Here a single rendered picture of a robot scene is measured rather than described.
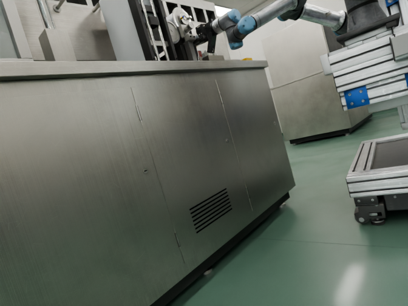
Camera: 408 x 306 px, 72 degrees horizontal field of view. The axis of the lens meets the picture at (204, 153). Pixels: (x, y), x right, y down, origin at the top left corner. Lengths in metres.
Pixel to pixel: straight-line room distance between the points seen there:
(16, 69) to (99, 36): 1.00
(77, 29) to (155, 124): 0.89
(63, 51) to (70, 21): 0.44
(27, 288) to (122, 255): 0.26
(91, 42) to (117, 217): 1.12
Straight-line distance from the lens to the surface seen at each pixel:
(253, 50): 6.72
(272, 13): 1.59
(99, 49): 1.79
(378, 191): 1.37
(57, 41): 1.38
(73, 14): 1.82
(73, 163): 0.88
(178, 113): 1.15
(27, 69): 0.89
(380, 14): 1.45
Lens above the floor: 0.60
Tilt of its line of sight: 4 degrees down
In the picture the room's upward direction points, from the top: 16 degrees counter-clockwise
